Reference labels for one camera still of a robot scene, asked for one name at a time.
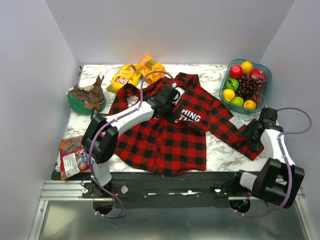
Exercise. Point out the teal plastic fruit container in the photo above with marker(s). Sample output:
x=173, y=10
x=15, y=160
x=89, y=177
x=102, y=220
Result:
x=262, y=104

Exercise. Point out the orange fruit bottom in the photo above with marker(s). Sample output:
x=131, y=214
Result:
x=249, y=104

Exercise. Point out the orange fruit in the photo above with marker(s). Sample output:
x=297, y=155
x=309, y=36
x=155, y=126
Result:
x=247, y=67
x=249, y=104

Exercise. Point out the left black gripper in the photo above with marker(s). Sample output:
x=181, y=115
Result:
x=171, y=116

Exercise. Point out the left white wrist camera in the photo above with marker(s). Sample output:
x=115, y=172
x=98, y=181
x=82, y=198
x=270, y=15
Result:
x=178, y=96

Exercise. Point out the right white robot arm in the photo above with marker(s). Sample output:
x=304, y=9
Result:
x=279, y=180

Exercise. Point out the orange snack bag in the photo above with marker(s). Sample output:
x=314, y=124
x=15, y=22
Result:
x=148, y=65

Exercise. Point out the light green lime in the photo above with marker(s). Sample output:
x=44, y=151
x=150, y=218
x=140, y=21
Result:
x=238, y=101

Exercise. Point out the green bowl with brown paper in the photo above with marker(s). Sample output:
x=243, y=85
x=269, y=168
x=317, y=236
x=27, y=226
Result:
x=86, y=98

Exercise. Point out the red apple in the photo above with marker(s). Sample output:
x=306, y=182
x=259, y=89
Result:
x=236, y=72

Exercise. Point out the yellow Lays chips bag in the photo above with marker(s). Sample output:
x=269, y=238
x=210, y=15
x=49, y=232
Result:
x=128, y=74

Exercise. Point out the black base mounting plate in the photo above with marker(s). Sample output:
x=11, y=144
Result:
x=137, y=190

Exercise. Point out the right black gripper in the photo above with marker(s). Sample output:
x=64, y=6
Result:
x=247, y=133

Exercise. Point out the purple grape bunch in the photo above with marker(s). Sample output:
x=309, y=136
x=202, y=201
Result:
x=250, y=89

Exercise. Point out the red candy snack bag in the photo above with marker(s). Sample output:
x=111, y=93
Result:
x=73, y=157

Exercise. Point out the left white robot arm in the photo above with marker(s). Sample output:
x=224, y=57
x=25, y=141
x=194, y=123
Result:
x=101, y=136

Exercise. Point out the red dragon fruit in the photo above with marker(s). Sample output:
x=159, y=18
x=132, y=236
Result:
x=257, y=74

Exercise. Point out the orange fruit top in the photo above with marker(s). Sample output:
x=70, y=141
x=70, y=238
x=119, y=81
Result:
x=247, y=67

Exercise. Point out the yellow lemon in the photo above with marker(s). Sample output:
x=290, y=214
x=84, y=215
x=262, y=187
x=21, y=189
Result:
x=228, y=94

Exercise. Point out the red black plaid shirt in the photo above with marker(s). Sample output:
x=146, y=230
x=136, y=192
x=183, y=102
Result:
x=173, y=148

